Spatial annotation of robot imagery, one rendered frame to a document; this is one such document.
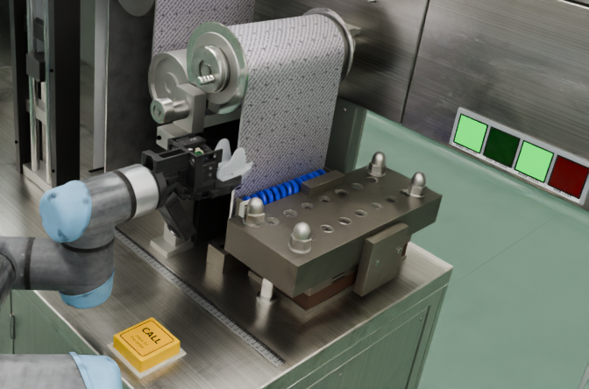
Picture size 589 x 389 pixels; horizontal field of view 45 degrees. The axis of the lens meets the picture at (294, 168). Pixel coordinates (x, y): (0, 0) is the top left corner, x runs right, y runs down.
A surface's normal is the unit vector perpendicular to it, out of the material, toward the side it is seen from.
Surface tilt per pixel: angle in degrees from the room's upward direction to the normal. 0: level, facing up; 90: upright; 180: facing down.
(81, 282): 90
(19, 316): 90
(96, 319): 0
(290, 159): 90
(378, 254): 90
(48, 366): 7
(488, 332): 0
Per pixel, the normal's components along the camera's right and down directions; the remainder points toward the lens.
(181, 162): 0.71, 0.41
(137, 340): 0.14, -0.88
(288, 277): -0.69, 0.24
